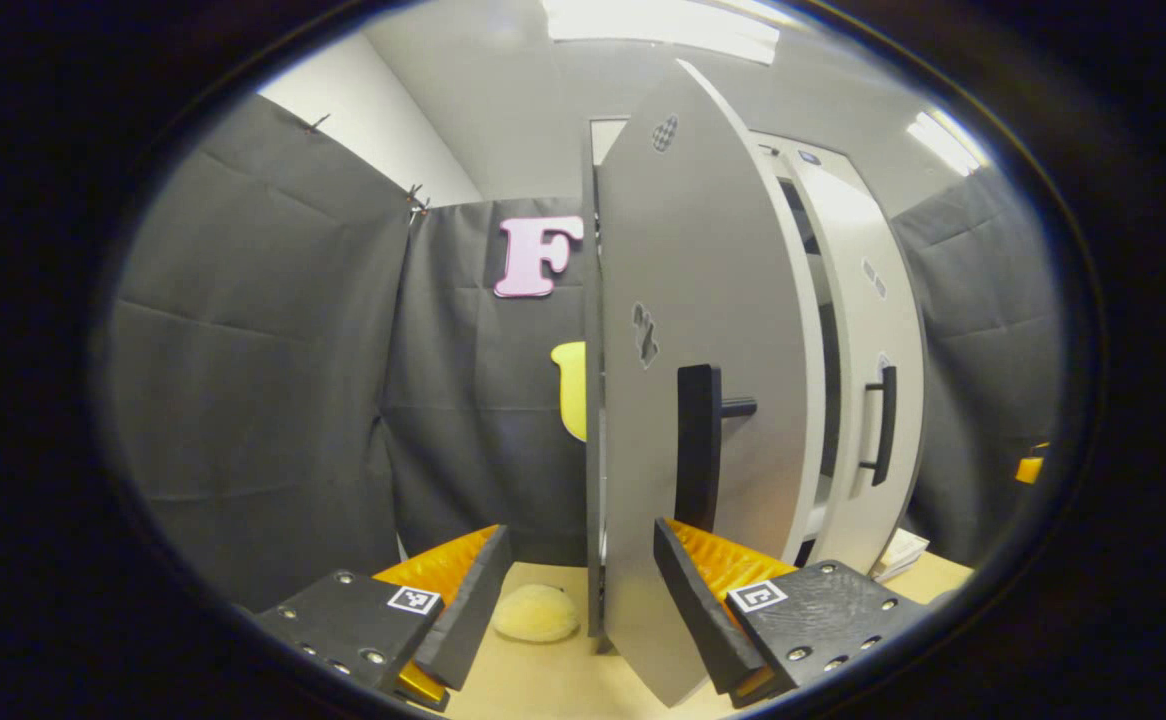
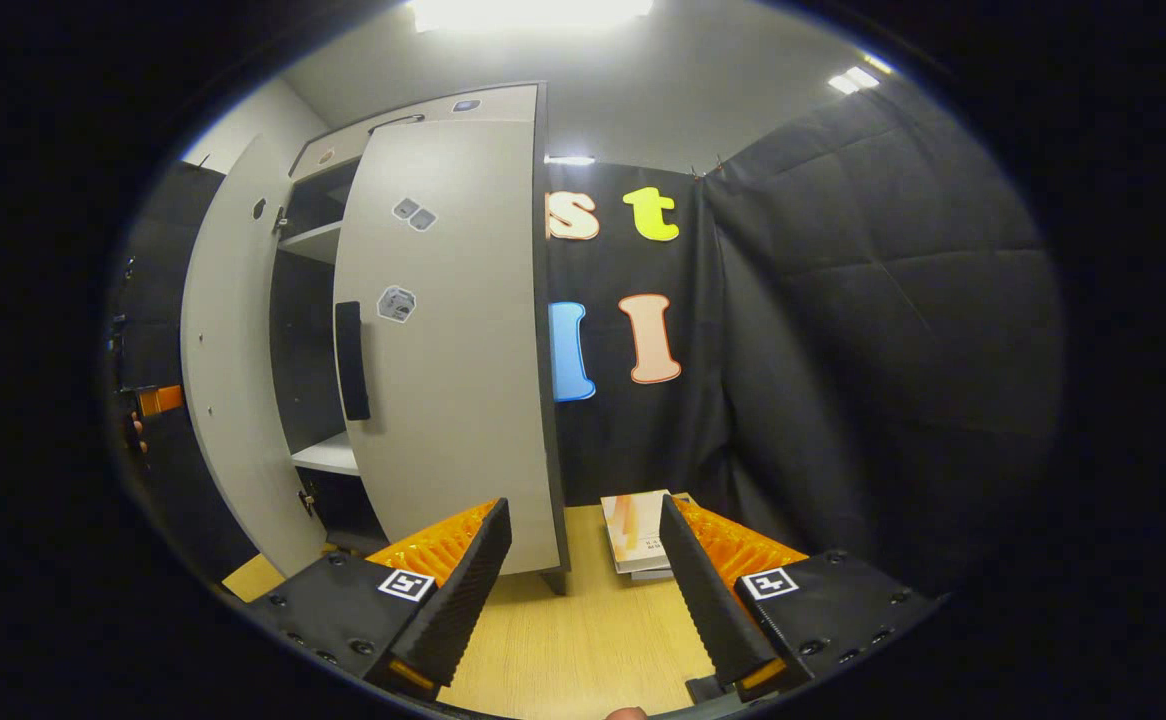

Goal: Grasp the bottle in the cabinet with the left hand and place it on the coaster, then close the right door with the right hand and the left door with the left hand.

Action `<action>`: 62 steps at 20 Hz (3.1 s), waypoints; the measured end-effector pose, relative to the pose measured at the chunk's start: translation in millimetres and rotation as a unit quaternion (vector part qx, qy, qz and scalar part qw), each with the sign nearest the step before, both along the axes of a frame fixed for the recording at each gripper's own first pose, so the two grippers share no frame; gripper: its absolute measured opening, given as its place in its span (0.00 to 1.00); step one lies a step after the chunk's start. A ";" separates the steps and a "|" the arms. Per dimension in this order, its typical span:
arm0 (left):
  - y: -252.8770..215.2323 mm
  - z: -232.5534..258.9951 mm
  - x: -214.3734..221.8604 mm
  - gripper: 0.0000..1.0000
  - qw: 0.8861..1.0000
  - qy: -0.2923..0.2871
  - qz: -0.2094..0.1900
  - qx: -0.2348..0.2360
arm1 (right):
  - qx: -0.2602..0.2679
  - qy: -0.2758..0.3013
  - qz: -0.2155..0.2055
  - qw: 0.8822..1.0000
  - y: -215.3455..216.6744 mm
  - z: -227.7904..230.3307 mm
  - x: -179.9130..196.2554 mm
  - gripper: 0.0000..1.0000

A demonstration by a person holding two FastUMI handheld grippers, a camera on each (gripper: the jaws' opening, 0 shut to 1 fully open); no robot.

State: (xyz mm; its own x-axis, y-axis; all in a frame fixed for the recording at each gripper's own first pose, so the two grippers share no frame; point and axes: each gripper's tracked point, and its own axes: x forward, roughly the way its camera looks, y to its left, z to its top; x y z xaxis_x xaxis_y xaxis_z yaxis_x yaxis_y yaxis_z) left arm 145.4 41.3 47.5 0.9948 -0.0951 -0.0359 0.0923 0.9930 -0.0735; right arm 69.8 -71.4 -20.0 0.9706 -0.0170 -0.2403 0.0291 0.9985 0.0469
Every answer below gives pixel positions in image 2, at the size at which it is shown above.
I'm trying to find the beige cover book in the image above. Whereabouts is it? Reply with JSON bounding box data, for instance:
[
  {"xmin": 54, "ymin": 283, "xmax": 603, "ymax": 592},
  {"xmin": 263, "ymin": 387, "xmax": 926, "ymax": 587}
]
[{"xmin": 600, "ymin": 490, "xmax": 684, "ymax": 575}]

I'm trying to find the large ceiling light panel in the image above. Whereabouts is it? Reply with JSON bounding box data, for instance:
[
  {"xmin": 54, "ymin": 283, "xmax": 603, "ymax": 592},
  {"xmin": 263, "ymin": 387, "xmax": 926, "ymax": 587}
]
[{"xmin": 408, "ymin": 0, "xmax": 654, "ymax": 33}]

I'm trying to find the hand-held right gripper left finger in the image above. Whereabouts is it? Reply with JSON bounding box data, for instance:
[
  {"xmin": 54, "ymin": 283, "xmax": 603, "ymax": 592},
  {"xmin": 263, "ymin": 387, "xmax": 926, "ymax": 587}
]
[{"xmin": 243, "ymin": 498, "xmax": 512, "ymax": 703}]

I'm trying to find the grey cabinet door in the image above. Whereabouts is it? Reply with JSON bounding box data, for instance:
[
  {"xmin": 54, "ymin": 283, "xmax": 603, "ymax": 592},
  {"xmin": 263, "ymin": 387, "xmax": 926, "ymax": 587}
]
[
  {"xmin": 333, "ymin": 118, "xmax": 569, "ymax": 576},
  {"xmin": 180, "ymin": 133, "xmax": 329, "ymax": 578}
]

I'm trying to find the grey cabinet drawer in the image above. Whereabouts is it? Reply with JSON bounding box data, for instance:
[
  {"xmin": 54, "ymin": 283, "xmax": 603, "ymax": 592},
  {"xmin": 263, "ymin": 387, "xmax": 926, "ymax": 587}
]
[{"xmin": 288, "ymin": 83, "xmax": 541, "ymax": 184}]

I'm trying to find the black backdrop cloth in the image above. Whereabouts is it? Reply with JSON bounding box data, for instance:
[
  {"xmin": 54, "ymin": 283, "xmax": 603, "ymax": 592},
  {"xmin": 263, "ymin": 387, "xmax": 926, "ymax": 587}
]
[{"xmin": 543, "ymin": 160, "xmax": 744, "ymax": 521}]

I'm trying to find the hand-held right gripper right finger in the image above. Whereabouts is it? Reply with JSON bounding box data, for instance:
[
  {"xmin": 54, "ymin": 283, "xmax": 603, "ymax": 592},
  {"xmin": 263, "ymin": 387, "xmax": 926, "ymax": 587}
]
[{"xmin": 659, "ymin": 495, "xmax": 934, "ymax": 703}]

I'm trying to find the grey cabinet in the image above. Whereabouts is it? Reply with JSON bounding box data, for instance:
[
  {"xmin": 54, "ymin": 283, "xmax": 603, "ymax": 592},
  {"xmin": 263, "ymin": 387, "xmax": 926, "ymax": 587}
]
[{"xmin": 268, "ymin": 82, "xmax": 569, "ymax": 596}]

